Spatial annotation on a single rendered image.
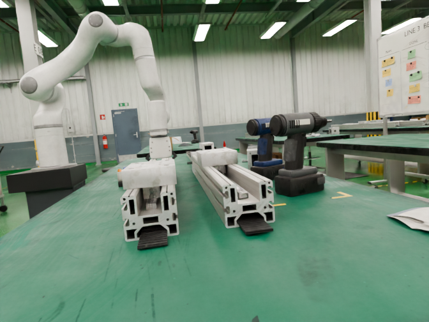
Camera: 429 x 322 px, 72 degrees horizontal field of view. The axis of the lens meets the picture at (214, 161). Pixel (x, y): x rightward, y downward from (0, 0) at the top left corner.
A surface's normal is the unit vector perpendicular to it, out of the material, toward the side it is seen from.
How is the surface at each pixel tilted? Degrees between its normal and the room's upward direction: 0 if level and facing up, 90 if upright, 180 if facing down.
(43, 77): 77
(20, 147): 90
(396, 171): 90
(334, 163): 90
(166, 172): 90
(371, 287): 0
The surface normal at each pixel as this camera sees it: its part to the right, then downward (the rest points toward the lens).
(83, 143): 0.16, 0.09
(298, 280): -0.08, -0.99
